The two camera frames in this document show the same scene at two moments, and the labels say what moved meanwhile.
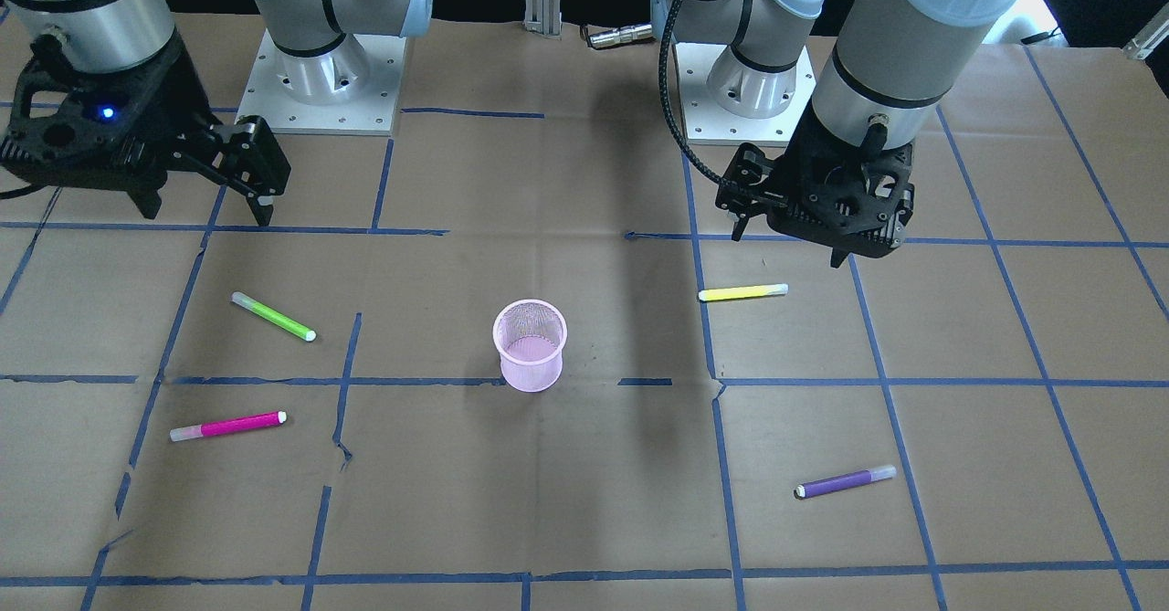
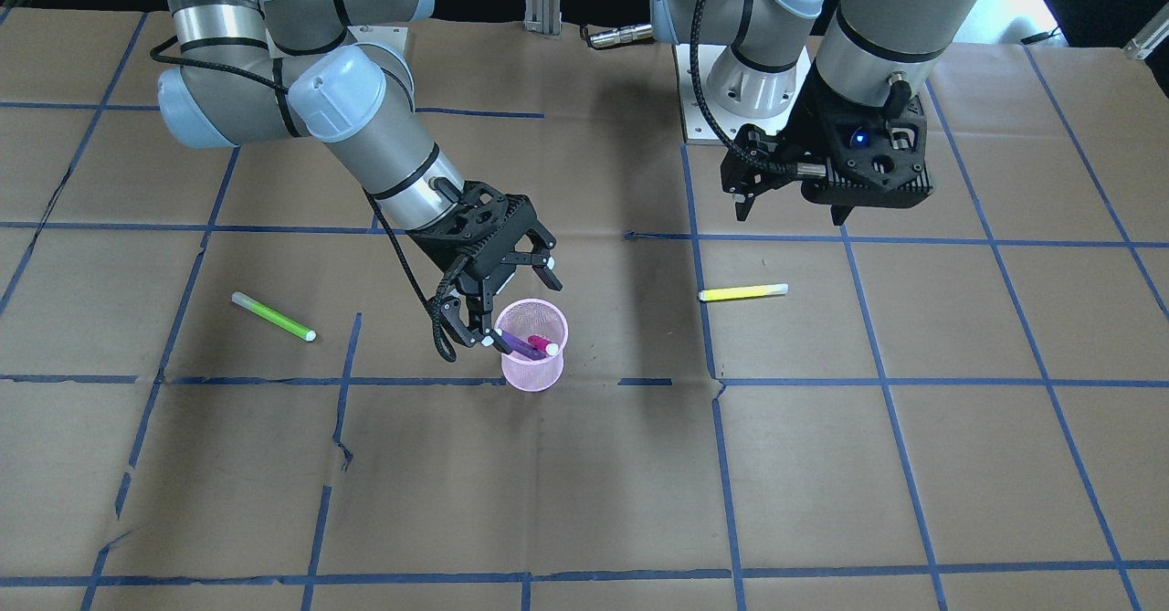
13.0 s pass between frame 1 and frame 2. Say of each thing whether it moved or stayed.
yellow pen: stayed
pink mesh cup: stayed
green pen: stayed
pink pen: moved
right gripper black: moved
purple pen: moved
